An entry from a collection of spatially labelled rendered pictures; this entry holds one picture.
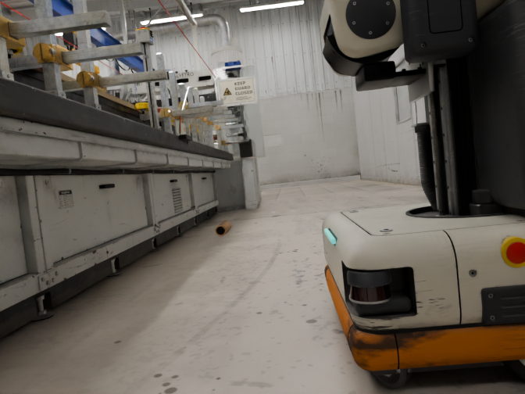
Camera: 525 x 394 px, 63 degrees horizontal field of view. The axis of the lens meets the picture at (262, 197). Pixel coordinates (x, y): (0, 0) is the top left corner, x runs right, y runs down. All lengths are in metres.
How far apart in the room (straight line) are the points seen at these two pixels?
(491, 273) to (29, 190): 1.38
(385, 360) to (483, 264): 0.23
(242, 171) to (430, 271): 4.63
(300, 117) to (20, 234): 10.46
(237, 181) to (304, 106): 6.56
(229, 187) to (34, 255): 4.04
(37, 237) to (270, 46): 10.82
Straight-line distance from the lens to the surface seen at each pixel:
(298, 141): 11.65
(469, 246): 0.82
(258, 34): 12.19
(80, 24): 1.20
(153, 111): 2.36
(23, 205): 1.64
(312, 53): 12.08
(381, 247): 0.78
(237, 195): 5.47
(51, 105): 1.34
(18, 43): 1.30
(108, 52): 1.44
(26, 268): 1.65
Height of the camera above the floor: 0.42
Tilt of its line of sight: 3 degrees down
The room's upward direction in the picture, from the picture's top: 6 degrees counter-clockwise
